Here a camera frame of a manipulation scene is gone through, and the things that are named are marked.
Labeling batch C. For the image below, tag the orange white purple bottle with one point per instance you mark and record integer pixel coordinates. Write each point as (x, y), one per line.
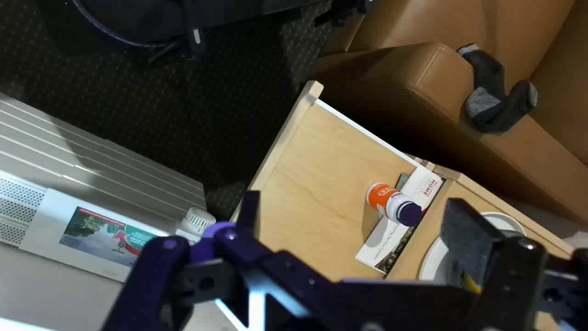
(394, 204)

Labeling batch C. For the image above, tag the open wooden drawer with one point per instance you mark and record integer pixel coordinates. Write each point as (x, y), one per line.
(313, 190)

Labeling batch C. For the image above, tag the dark grey sock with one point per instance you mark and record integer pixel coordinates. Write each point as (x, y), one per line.
(489, 107)

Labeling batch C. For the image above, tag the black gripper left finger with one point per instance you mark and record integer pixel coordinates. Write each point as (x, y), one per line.
(249, 212)

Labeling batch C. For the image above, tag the white round plate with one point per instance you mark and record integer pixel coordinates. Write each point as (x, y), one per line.
(440, 267)

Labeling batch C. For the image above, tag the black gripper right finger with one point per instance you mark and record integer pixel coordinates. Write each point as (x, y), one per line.
(471, 239)

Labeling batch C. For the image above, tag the wooden nightstand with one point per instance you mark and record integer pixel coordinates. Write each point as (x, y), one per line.
(535, 282)

